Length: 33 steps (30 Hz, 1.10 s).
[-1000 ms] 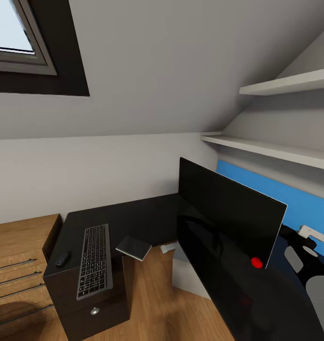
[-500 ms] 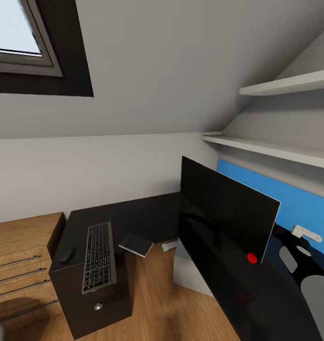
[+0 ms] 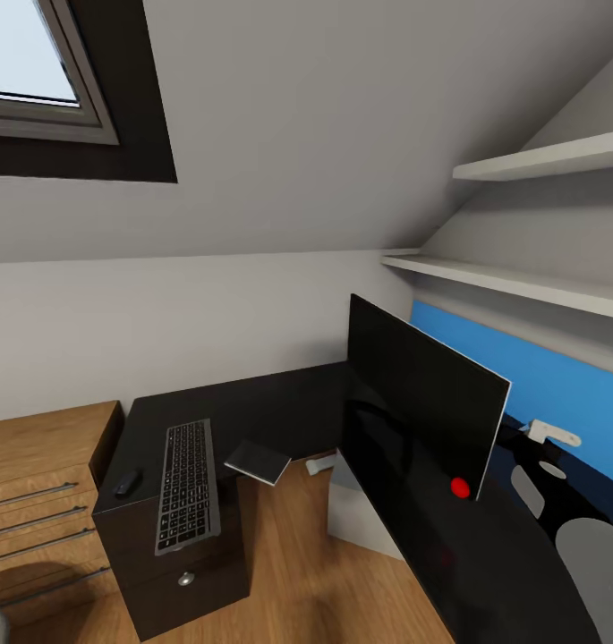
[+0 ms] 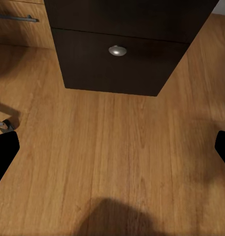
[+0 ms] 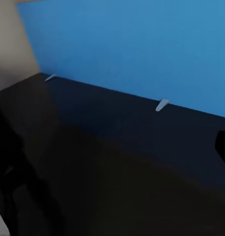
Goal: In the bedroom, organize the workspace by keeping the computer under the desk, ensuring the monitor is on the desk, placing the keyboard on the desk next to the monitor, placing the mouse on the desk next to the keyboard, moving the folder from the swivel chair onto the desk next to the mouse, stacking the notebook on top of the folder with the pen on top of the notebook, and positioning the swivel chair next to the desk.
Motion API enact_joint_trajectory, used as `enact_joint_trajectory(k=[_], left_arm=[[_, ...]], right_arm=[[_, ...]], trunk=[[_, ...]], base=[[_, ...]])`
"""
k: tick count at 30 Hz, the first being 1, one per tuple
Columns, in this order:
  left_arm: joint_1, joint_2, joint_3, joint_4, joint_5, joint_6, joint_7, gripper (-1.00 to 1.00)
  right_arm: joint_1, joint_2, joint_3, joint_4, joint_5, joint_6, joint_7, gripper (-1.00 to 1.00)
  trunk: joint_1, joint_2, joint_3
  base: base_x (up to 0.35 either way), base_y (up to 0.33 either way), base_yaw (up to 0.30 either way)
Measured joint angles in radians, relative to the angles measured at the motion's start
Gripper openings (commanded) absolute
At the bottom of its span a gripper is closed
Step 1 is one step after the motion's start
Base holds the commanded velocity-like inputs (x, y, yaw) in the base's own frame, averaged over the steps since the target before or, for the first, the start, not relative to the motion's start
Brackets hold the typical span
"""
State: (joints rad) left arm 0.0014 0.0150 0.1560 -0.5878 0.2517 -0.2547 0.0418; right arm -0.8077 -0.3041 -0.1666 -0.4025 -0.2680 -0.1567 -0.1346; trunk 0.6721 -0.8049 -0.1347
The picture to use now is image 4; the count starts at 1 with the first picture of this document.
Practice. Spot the swivel chair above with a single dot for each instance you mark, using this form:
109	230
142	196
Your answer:
6	126

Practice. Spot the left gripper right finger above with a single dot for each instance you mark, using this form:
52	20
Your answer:
220	144

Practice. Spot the cabinet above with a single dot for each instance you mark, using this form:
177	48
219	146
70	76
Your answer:
123	46
25	23

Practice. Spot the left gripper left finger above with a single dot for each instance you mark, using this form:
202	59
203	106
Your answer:
9	146

